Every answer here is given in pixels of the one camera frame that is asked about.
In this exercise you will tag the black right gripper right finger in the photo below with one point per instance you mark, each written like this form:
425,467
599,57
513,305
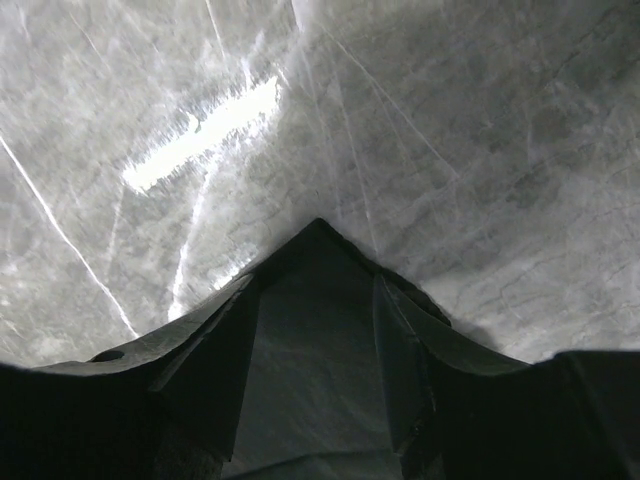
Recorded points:
458,410

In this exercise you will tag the black long sleeve shirt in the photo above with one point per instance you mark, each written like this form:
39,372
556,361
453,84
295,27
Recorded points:
314,401

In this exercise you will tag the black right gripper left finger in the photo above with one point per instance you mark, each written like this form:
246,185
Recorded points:
164,406

